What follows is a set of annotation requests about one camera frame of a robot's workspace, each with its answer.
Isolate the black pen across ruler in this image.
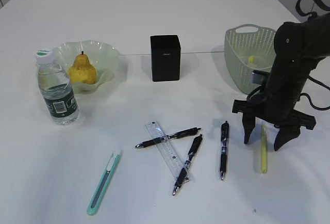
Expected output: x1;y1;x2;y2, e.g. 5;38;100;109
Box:
135;127;201;149

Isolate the yellow white waste paper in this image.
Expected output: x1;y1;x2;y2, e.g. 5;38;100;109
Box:
240;55;271;69

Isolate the yellow pear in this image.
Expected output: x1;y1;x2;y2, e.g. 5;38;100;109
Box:
68;51;97;85

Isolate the black square pen holder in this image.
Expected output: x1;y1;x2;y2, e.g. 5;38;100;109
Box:
150;35;181;82

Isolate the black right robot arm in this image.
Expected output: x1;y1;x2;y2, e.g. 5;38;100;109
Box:
232;14;329;151

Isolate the black pen standing apart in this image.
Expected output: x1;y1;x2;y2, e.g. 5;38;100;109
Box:
220;121;229;181

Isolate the clear water bottle green label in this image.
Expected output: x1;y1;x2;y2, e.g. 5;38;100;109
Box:
35;49;79;125

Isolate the yellow green pen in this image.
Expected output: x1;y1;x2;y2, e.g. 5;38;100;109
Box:
260;122;268;173

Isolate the black pen under ruler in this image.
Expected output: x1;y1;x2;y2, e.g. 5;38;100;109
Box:
172;134;203;196

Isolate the green glass scalloped plate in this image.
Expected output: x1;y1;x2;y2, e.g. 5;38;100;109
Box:
53;40;120;94

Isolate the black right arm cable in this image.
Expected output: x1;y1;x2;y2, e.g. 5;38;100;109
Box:
246;0;330;111

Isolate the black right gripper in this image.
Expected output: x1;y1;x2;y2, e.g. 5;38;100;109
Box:
232;61;316;151

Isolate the mint green utility knife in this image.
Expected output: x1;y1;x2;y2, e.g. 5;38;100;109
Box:
87;149;122;216

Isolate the green woven plastic basket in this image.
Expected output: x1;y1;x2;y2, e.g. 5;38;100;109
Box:
224;24;276;94

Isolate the clear plastic ruler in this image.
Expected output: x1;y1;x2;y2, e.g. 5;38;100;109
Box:
145;121;184;180

